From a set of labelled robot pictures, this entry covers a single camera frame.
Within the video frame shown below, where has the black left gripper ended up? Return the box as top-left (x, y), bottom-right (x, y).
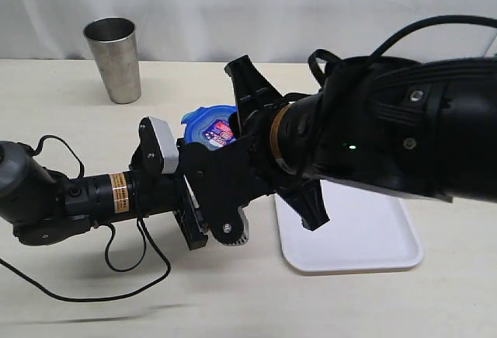
top-left (127, 138), bottom-right (209, 252)

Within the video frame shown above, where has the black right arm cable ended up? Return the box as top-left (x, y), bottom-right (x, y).
top-left (308, 14), bottom-right (497, 90)

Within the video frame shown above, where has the stainless steel cup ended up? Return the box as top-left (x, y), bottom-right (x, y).
top-left (83, 17), bottom-right (141, 104)

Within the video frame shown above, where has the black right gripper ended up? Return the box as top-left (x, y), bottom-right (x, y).
top-left (224, 54), bottom-right (330, 231)

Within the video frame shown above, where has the white plastic tray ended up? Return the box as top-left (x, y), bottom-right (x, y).
top-left (275, 182), bottom-right (424, 275)

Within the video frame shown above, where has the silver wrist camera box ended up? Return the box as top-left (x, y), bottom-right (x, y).
top-left (129, 117), bottom-right (179, 176)

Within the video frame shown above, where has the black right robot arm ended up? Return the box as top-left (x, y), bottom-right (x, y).
top-left (225, 56), bottom-right (496, 230)

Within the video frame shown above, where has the white backdrop cloth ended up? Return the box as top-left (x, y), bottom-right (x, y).
top-left (1, 0), bottom-right (496, 62)

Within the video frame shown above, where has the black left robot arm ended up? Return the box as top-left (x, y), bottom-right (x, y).
top-left (1, 141), bottom-right (208, 250)

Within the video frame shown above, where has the blue container lid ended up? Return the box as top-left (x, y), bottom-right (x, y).
top-left (181, 105), bottom-right (236, 150)

